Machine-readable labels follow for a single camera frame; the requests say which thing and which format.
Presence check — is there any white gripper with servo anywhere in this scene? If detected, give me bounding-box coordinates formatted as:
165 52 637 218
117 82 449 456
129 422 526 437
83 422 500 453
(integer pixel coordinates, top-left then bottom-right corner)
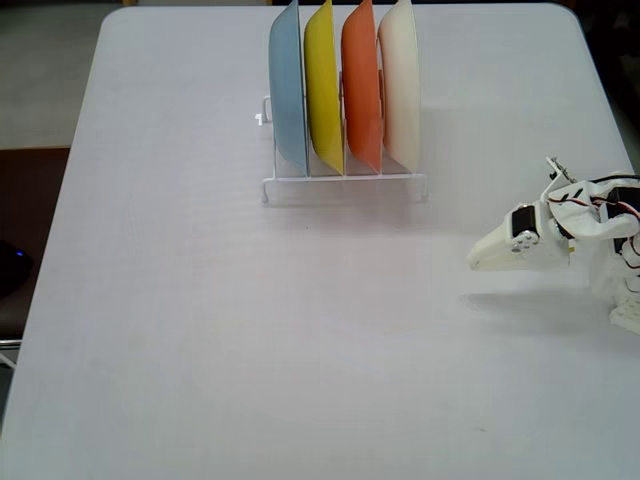
466 202 574 273

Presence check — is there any cream white plate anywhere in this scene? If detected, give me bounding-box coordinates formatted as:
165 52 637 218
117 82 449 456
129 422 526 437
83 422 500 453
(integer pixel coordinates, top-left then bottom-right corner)
377 0 421 173

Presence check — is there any orange plate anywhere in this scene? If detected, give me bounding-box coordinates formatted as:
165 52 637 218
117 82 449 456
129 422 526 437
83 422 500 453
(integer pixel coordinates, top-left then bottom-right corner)
340 0 385 175

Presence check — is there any yellow plate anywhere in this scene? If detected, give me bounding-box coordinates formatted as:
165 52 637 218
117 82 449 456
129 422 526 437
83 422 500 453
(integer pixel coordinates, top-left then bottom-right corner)
303 0 346 177

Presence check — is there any blue-green plate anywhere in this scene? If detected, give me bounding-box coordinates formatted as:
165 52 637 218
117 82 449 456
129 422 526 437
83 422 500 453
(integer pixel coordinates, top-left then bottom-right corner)
268 0 310 176

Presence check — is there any black round device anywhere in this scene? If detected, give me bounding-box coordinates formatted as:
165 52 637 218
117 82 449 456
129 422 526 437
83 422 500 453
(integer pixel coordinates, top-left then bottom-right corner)
0 239 34 300

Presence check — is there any small wrist camera board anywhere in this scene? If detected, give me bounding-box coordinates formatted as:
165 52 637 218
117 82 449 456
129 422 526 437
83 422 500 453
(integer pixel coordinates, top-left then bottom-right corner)
543 155 576 187

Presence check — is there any red black servo cable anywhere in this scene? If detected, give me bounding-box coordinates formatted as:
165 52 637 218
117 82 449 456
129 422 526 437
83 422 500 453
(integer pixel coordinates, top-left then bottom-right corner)
547 172 640 221

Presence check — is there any white wire dish rack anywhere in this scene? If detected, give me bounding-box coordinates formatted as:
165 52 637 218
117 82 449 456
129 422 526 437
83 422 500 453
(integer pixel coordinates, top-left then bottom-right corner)
254 94 430 205

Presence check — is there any metal frame bar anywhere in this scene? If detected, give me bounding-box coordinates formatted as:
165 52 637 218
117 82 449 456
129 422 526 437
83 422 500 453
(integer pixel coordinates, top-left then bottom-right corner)
0 338 24 371

